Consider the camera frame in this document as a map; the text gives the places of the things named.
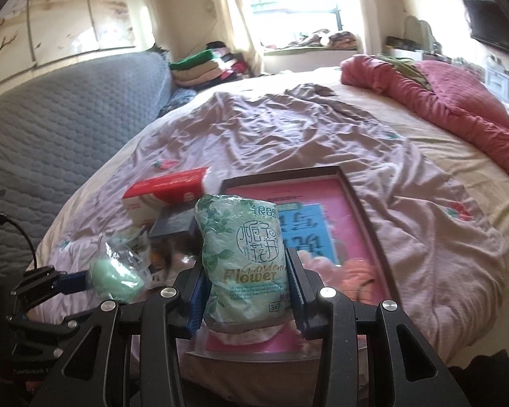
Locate black cable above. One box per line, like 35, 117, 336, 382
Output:
0, 214, 39, 272

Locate plush bunny toy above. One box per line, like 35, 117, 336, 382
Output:
305, 254, 384, 306

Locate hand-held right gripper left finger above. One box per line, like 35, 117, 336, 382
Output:
27, 263, 208, 407

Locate cream curtain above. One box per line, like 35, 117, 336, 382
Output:
212, 0, 264, 77

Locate red and white box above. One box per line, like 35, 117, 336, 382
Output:
123, 167, 213, 230

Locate dark cloth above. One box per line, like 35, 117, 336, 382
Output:
447, 348, 509, 407

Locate brown box tray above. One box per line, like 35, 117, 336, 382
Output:
187, 165, 403, 361

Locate dark blue box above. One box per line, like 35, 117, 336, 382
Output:
148, 206, 200, 238

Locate cream bed sheet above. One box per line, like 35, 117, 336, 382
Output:
38, 65, 509, 365

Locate green roll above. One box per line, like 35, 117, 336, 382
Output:
87, 231, 153, 306

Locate white cabinet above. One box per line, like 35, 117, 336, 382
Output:
486, 57, 509, 102

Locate grey quilted headboard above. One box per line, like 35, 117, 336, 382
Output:
0, 49, 172, 259

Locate clothes on window sill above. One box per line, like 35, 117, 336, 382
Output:
261, 29, 359, 51

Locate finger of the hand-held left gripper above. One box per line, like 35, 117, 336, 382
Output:
11, 265, 92, 306
8, 307, 100, 336

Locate pile of folded clothes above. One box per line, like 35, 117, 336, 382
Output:
170, 41, 255, 90

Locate green tissue pack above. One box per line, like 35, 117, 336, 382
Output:
194, 194, 295, 333

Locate white chair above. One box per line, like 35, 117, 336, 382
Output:
403, 15, 435, 52

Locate pink and blue book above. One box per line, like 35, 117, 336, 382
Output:
187, 176, 389, 359

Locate window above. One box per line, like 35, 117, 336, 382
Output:
231, 0, 365, 47

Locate pink quilt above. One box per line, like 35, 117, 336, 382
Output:
340, 53, 509, 191

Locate green garment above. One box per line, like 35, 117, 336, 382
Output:
375, 53, 429, 90

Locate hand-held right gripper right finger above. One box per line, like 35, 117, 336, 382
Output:
285, 248, 471, 407

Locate branch print wall mural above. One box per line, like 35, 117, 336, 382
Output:
0, 0, 136, 94

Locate dark patterned pillow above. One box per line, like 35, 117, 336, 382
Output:
159, 87, 196, 117

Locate black television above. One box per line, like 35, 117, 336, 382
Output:
462, 0, 509, 58

